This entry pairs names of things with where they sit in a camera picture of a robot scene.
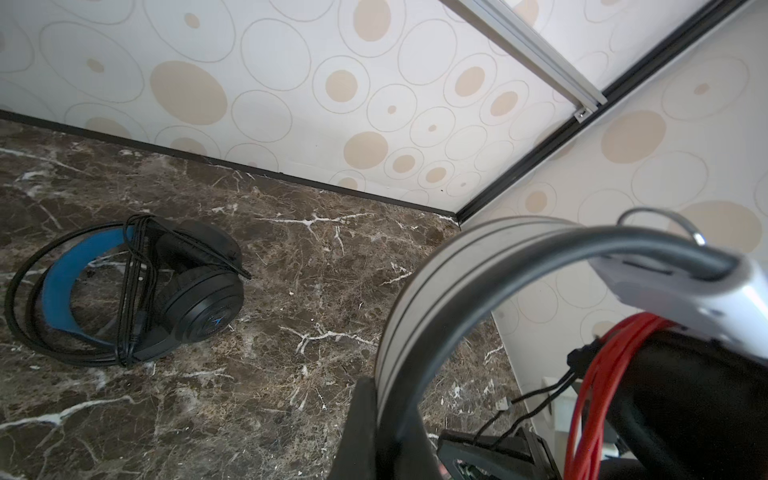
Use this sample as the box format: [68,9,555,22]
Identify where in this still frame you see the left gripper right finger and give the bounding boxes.
[395,404,442,480]

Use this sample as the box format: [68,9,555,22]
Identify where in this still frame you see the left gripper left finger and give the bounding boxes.
[328,377,377,480]

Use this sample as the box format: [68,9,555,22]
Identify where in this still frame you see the right black corner post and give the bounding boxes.
[454,0,754,224]

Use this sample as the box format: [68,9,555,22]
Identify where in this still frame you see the red headphone cable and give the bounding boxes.
[563,311,676,480]

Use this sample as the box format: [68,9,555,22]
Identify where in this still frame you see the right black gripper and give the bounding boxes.
[437,429,561,480]

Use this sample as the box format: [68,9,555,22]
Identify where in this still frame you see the horizontal aluminium rail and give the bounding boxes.
[443,0,608,122]

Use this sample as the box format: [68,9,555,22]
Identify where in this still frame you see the black blue headphones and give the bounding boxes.
[4,214,251,368]

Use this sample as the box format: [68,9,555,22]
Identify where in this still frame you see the white black headphones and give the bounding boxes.
[372,216,767,479]

